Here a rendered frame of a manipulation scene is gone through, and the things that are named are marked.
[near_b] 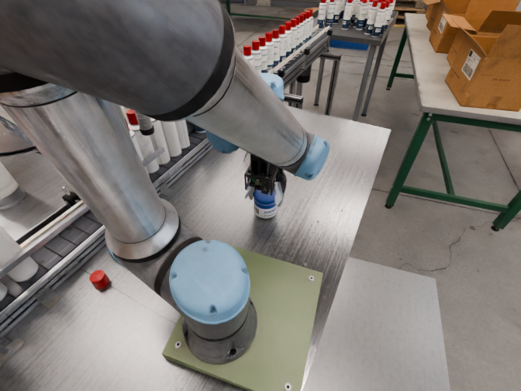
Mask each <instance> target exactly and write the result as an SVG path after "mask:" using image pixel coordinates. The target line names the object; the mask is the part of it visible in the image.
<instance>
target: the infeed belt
mask: <svg viewBox="0 0 521 391"><path fill-rule="evenodd" d="M188 137H189V141H190V147H189V148H187V149H184V150H181V151H182V154H181V155H180V156H179V157H170V159H171V161H170V162H169V163H168V164H166V165H159V167H160V170H159V171H158V172H157V173H155V174H152V175H149V176H150V180H151V181H152V183H154V182H155V181H156V180H158V178H159V177H161V176H162V175H163V174H164V173H165V172H167V171H168V170H169V169H170V168H172V167H173V166H174V165H175V164H177V163H178V162H179V161H180V160H181V159H182V158H183V157H184V156H185V155H187V154H188V153H189V152H190V151H192V150H193V149H194V148H195V147H197V146H198V145H199V144H200V143H201V142H202V141H203V140H204V139H206V138H207V136H206V134H205V133H204V134H198V133H196V132H195V130H193V131H191V132H190V133H189V134H188ZM102 226H103V224H102V223H101V222H100V221H99V219H98V218H97V217H96V216H95V214H94V213H93V212H92V211H91V210H89V211H87V212H86V213H84V214H83V215H82V216H80V217H79V218H78V219H76V220H75V221H74V222H73V223H72V224H70V225H69V226H68V227H66V228H65V229H64V230H62V231H61V232H60V233H59V234H57V235H56V236H55V237H53V238H52V239H51V240H49V241H48V242H47V243H45V244H44V245H43V246H44V247H43V246H42V247H40V248H39V249H38V250H37V251H35V252H34V253H32V254H31V255H30V257H31V258H32V259H33V260H34V261H35V262H36V263H37V264H38V265H39V267H40V270H39V271H38V273H37V274H36V275H35V276H34V277H33V278H32V279H30V280H29V281H27V282H21V283H18V282H15V281H14V280H13V279H11V278H10V277H9V276H8V275H7V274H5V275H4V276H3V277H1V278H0V282H1V283H2V284H3V285H5V286H6V287H8V289H9V294H8V295H7V297H6V298H5V300H4V301H2V302H1V303H0V312H2V311H3V310H4V308H6V307H7V306H8V305H9V304H10V303H12V302H13V301H14V300H15V299H17V298H18V297H19V296H20V295H22V294H23V293H24V292H25V291H26V290H27V289H28V288H29V287H30V286H32V285H33V284H34V283H35V282H37V281H38V280H39V279H41V278H42V277H43V276H44V275H45V274H46V273H48V271H49V270H51V269H52V268H53V267H54V266H55V265H57V264H58V263H59V262H60V261H62V260H63V259H64V258H65V257H67V256H68V255H69V254H70V253H71V252H72V251H73V250H74V249H75V248H77V247H78V246H79V245H80V244H82V243H83V242H84V241H85V240H87V239H88V238H89V237H90V236H91V235H92V234H93V233H94V232H96V231H97V230H98V229H99V228H100V227H102Z"/></svg>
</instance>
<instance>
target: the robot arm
mask: <svg viewBox="0 0 521 391"><path fill-rule="evenodd" d="M284 98H285V97H284V82H283V80H282V79H281V78H280V77H279V76H277V75H276V74H270V73H260V74H258V72H257V71H256V70H255V69H254V67H253V66H252V65H251V63H250V62H249V61H248V60H247V59H246V58H245V56H244V55H243V54H242V53H241V52H240V50H239V49H238V48H237V47H236V36H235V30H234V27H233V22H232V20H231V18H230V17H229V14H228V12H227V11H226V9H225V8H224V6H223V4H222V3H221V2H220V0H0V106H1V107H2V108H3V109H4V110H5V111H6V112H7V113H8V114H9V116H10V117H11V118H12V119H13V120H14V122H15V123H16V124H17V125H18V126H19V128H20V129H21V130H22V131H23V132H24V134H25V135H27V137H28V138H29V139H30V140H31V141H32V142H33V144H34V145H35V146H36V147H37V149H38V150H39V151H40V152H41V153H42V155H43V156H44V157H45V158H46V159H47V160H48V161H49V162H50V163H51V164H52V166H53V167H54V168H55V169H56V170H57V172H58V173H59V174H60V175H61V177H62V178H63V179H64V180H65V181H66V183H67V184H69V186H70V187H71V188H72V189H73V190H74V191H75V193H76V194H77V195H78V196H79V197H80V199H81V200H82V201H83V202H84V203H85V205H86V206H87V207H88V208H89V209H90V210H91V211H92V212H93V213H94V214H95V216H96V217H97V218H98V219H99V221H100V222H101V223H102V224H103V225H104V227H105V228H106V229H105V242H106V246H107V248H108V250H109V253H110V254H111V255H112V257H113V258H114V259H115V260H116V261H117V262H118V263H119V264H120V265H121V266H123V267H125V268H127V269H128V270H129V271H130V272H132V273H133V274H134V275H135V276H136V277H137V278H138V279H140V280H141V281H142V282H143V283H145V284H146V285H147V286H148V287H150V288H151V289H152V290H153V291H155V293H156V294H157V295H159V296H160V297H161V298H162V299H164V300H165V301H166V302H167V303H169V304H170V305H171V306H172V307H173V308H175V309H176V310H177V311H178V312H179V313H180V314H181V315H182V316H183V320H182V333H183V337H184V339H185V343H186V345H187V346H188V348H189V350H190V351H191V353H192V354H193V355H194V356H195V357H196V358H198V359H200V360H201V361H203V362H206V363H209V364H214V365H221V364H226V363H229V362H232V361H234V360H236V359H238V358H239V357H240V356H241V355H243V354H244V353H245V352H246V351H247V349H248V348H249V347H250V346H251V344H252V342H253V340H254V337H255V334H256V331H257V311H256V309H255V306H254V303H253V301H252V300H251V298H250V297H249V294H250V277H249V274H248V271H247V267H246V264H245V262H244V260H243V258H242V257H241V255H240V254H239V253H238V251H237V250H236V249H234V248H233V247H231V246H230V245H228V244H226V243H224V242H222V241H219V240H210V241H205V240H203V239H202V238H200V237H199V236H197V235H196V234H194V233H192V232H191V231H190V230H189V229H187V228H186V227H185V226H184V225H183V224H182V222H181V219H180V217H179V215H178V212H177V210H176V209H175V208H174V206H173V205H172V204H171V203H170V202H168V201H167V200H165V199H161V198H159V196H158V194H157V191H156V189H155V188H154V185H153V183H152V181H151V180H150V177H149V175H148V174H147V171H146V169H145V167H144V166H143V163H142V161H141V160H140V157H139V155H138V153H137V152H136V149H135V147H134V146H133V142H132V141H131V139H130V137H129V134H128V133H127V131H126V128H125V127H124V125H123V123H122V120H121V119H120V117H119V114H118V113H117V111H116V108H115V106H114V105H113V103H115V104H117V105H120V106H124V107H126V108H128V109H131V110H134V111H137V112H139V113H142V114H144V115H145V116H149V117H150V118H152V119H156V120H159V121H161V122H169V123H170V122H178V121H182V120H187V121H189V122H190V123H193V124H195V125H196V126H199V127H201V128H202V129H204V130H205V134H206V136H207V138H208V141H209V142H210V144H211V145H212V146H213V147H214V148H215V149H216V150H217V151H218V152H220V153H223V154H230V153H232V152H233V151H237V150H238V148H241V149H243V150H244V151H246V152H249V153H251V155H250V165H249V167H248V169H247V170H246V172H245V174H244V180H245V190H247V194H246V195H245V199H246V198H247V197H248V196H249V198H250V200H252V198H253V197H254V191H255V190H261V193H263V194H267V195H268V193H269V191H270V192H271V196H272V193H273V191H274V192H275V198H274V204H275V205H276V206H277V205H278V206H280V205H281V204H282V202H283V199H284V196H285V188H286V184H287V178H286V175H285V173H284V170H286V171H288V172H290V173H292V174H293V175H294V176H295V177H296V176H298V177H300V178H303V179H305V180H308V181H310V180H313V179H314V178H315V177H316V176H317V175H318V174H319V173H320V171H321V170H322V168H323V165H324V164H325V162H326V159H327V157H328V154H329V151H330V146H329V143H328V142H327V141H326V140H324V139H322V138H320V137H318V136H317V135H316V134H314V135H313V134H311V133H308V132H307V131H305V130H304V128H303V127H302V125H301V124H300V123H299V122H298V120H297V119H296V118H295V117H294V116H293V115H292V114H291V112H290V111H289V110H288V109H287V107H286V106H285V105H284V103H283V101H284Z"/></svg>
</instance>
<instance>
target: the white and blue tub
mask: <svg viewBox="0 0 521 391"><path fill-rule="evenodd" d="M274 198H275V192H274V191H273V193H272V195H271V192H270V191H269V193H268V195H267V194H263V193H261V190H255V191H254V212H255V214H256V215H257V216H259V217H260V218H264V219H268V218H271V217H273V216H275V214H276V213H277V210H278V206H276V205H275V204H274Z"/></svg>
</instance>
